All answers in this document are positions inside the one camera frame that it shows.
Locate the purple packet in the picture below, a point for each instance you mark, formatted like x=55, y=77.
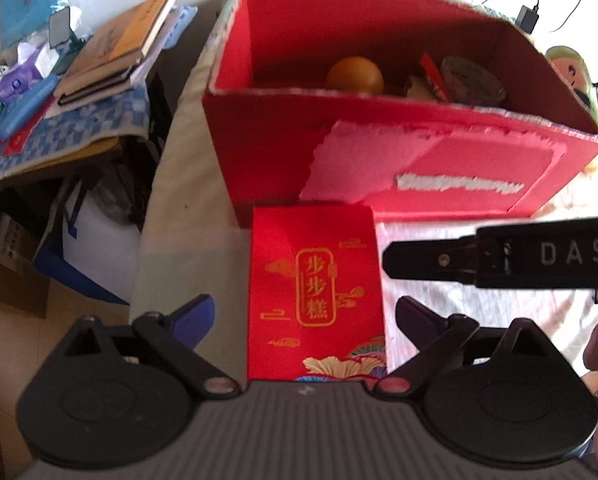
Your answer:
x=15, y=77

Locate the red envelope with gold print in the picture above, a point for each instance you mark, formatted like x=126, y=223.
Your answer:
x=289, y=240

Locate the tan paperback book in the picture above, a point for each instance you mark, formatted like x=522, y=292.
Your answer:
x=124, y=35

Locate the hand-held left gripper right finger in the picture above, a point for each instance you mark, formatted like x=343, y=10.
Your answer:
x=415, y=318

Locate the dark-edged book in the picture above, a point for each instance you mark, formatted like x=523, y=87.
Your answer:
x=94, y=87

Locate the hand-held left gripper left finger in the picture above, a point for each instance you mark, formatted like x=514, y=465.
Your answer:
x=197, y=318

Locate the brown cardboard box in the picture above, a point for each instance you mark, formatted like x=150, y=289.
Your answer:
x=9, y=280

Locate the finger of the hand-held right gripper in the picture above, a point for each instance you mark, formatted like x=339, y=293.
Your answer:
x=429, y=260

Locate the red snack packet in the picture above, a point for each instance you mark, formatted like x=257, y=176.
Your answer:
x=435, y=80

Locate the green plush toy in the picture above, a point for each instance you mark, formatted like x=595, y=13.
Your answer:
x=566, y=60

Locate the wooden side table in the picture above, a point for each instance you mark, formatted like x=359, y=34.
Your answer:
x=96, y=149

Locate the blue tube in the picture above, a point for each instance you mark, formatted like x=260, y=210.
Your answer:
x=24, y=109

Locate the blue checkered tablecloth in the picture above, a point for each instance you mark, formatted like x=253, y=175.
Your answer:
x=79, y=125

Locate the orange fruit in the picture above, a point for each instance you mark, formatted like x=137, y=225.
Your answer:
x=354, y=76

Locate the blue and white bag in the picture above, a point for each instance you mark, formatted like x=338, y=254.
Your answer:
x=94, y=260

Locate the black charger adapter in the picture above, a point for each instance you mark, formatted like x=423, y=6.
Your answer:
x=527, y=19

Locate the red cardboard box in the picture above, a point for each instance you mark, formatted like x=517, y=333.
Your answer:
x=279, y=150

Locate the pale green quilt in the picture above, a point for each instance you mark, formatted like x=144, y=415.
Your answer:
x=189, y=210

